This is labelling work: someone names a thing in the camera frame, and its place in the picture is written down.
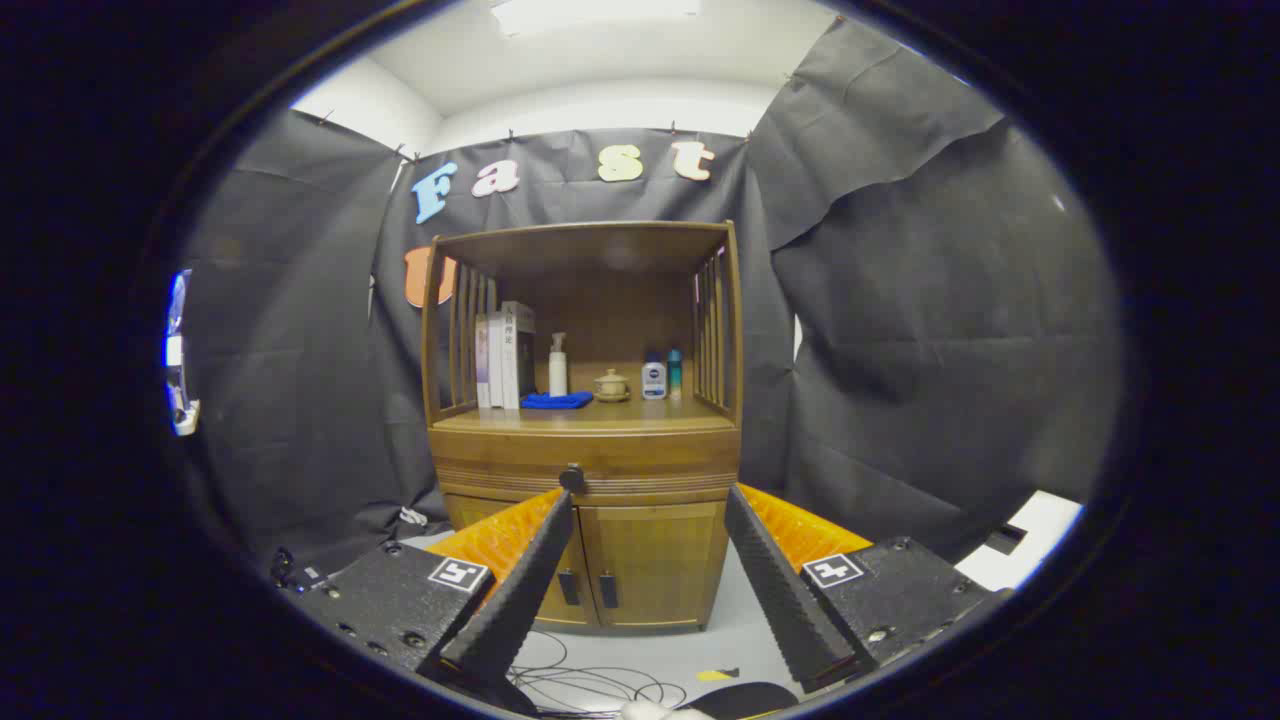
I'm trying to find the plain white book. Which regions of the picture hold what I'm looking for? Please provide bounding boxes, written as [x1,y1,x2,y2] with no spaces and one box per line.
[488,310,507,410]

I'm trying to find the white shiny object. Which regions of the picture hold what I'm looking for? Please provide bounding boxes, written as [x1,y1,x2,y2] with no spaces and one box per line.
[163,268,201,438]

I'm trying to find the white book with portrait cover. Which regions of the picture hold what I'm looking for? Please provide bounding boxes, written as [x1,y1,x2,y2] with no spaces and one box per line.
[500,300,537,411]

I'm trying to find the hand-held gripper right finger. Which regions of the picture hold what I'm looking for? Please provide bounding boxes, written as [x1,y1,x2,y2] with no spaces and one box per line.
[725,484,1013,694]

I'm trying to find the wooden cabinet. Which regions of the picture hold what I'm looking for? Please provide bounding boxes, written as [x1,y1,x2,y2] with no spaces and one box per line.
[420,220,746,636]

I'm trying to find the wooden countertop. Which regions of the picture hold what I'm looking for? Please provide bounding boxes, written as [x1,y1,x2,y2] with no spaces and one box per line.
[432,395,736,433]

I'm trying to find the ceiling light panel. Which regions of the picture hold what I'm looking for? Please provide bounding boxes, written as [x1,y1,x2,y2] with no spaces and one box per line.
[490,0,701,36]

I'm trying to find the white board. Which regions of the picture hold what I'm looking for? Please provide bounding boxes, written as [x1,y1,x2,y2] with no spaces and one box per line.
[955,490,1084,593]

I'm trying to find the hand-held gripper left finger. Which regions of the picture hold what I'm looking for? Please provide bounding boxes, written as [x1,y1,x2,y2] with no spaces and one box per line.
[285,487,576,693]

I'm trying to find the small black device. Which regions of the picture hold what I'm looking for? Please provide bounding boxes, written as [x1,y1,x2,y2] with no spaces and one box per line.
[270,547,331,593]

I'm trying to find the wooden drawer with black knob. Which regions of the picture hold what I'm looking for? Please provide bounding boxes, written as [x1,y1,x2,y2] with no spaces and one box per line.
[432,430,743,506]

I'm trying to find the wooden cabinet door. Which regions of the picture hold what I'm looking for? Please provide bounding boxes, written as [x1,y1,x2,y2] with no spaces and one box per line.
[445,495,593,629]
[588,500,728,631]

